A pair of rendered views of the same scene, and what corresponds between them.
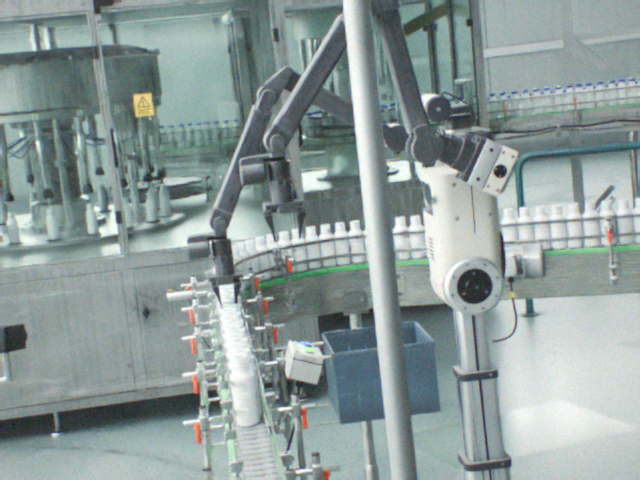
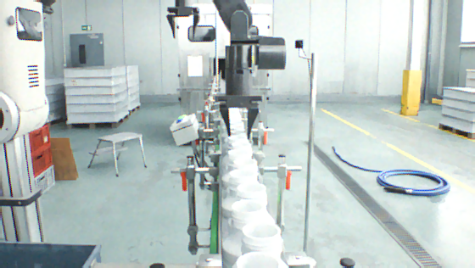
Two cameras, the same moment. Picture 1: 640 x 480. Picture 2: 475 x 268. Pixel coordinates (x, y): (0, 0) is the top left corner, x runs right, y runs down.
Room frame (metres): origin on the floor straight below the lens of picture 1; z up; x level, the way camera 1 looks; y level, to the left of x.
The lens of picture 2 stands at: (4.59, 0.31, 1.32)
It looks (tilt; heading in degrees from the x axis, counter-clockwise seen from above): 12 degrees down; 183
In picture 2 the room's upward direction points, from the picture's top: straight up
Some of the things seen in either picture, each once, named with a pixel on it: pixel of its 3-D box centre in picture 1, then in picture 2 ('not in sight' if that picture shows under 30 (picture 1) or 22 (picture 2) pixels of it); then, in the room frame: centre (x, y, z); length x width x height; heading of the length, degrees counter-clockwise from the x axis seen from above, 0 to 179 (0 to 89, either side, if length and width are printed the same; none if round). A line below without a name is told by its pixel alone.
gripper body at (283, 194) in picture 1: (282, 194); (183, 2); (3.36, 0.08, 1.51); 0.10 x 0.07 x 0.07; 95
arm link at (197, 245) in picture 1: (206, 237); (257, 41); (3.79, 0.31, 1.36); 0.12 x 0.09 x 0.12; 95
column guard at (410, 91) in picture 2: not in sight; (410, 92); (-4.29, 4.17, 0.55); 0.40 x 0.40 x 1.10; 5
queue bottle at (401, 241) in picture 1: (401, 238); not in sight; (5.20, -0.33, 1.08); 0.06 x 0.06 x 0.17
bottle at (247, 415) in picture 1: (244, 390); not in sight; (3.09, 0.21, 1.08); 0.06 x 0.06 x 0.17
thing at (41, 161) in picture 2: not in sight; (22, 162); (1.34, -2.01, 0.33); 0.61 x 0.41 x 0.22; 8
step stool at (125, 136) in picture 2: not in sight; (115, 151); (0.36, -1.38, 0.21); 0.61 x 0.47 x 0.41; 58
